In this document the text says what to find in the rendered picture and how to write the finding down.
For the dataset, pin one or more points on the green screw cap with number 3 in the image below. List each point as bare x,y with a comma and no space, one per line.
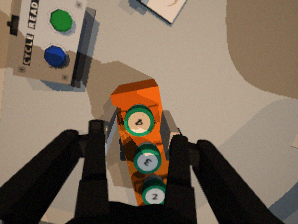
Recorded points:
147,159

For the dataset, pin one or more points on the white button panel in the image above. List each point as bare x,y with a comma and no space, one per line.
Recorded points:
51,35

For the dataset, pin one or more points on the green round cap with cream number 4 dot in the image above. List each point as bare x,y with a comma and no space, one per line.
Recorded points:
139,120

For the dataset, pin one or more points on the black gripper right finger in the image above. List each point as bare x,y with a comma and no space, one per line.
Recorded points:
229,196

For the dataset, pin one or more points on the orange rectangular tube rack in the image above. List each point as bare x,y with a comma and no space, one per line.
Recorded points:
125,96

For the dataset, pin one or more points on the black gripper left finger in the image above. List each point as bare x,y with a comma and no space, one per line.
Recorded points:
27,195

